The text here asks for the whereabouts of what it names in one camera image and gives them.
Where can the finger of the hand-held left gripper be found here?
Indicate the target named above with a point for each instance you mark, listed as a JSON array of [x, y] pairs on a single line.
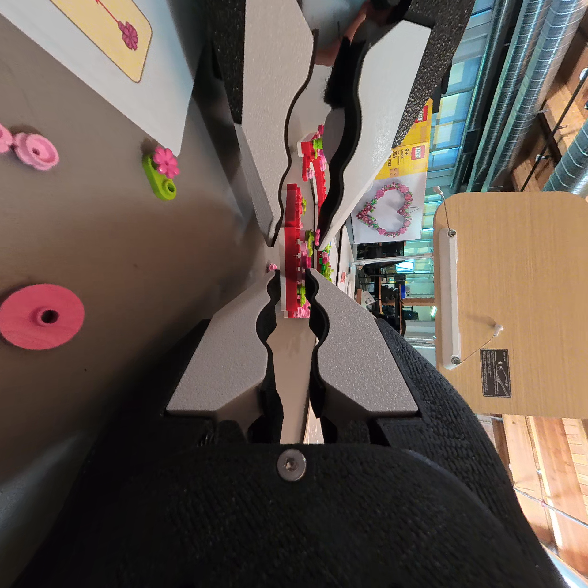
[[271, 92], [386, 115]]

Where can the wood-look panel on white stand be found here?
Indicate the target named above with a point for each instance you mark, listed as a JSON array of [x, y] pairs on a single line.
[[528, 275]]

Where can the lego instruction booklet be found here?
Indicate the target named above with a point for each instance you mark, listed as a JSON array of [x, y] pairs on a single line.
[[160, 92]]

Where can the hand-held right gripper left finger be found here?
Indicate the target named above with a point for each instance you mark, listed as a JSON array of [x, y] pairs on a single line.
[[220, 363]]

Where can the large red flowered lego section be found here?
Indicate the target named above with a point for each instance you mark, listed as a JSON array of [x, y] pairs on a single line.
[[316, 181]]

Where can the yellow lego set box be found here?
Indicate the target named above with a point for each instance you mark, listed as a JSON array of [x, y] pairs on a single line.
[[390, 206]]

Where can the lime lego plate pink flower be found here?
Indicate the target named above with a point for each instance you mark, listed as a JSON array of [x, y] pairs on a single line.
[[158, 183]]

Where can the magenta round lego disc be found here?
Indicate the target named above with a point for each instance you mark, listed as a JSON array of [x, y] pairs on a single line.
[[23, 321]]

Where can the small red lego section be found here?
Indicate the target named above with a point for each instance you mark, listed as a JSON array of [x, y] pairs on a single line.
[[291, 239]]

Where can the person's left hand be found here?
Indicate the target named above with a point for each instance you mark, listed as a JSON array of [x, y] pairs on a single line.
[[353, 30]]

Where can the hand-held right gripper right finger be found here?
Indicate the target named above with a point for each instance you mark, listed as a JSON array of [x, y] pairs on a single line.
[[363, 367]]

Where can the light pink double lego flower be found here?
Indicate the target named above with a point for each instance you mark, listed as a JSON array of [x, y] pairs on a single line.
[[36, 150]]

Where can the silver ribbed ventilation duct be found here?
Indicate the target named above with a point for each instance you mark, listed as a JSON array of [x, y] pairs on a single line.
[[569, 167]]

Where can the silver spiral ventilation duct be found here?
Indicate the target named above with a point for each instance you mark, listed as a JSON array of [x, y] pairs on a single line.
[[537, 78]]

